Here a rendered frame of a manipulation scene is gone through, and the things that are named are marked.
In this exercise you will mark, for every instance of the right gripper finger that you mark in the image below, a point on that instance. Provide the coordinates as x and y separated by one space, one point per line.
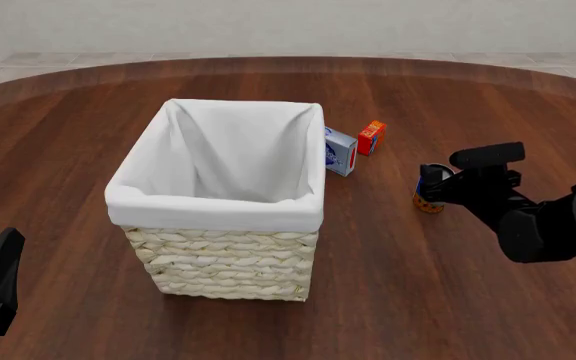
433 195
437 172

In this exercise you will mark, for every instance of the alphabet soup tin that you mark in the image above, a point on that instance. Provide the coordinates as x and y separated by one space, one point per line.
427 205

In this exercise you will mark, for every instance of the white wicker basket, cloth liner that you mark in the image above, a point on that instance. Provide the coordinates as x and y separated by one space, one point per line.
218 262

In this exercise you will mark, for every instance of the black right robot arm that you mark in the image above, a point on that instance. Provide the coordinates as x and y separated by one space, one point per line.
533 232

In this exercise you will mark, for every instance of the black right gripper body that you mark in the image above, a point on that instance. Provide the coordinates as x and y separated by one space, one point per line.
483 185

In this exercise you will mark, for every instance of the red-orange printed food box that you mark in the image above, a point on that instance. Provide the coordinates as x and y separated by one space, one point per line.
371 138

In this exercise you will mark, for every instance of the grey-blue printed food box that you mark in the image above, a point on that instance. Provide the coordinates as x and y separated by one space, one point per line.
340 153

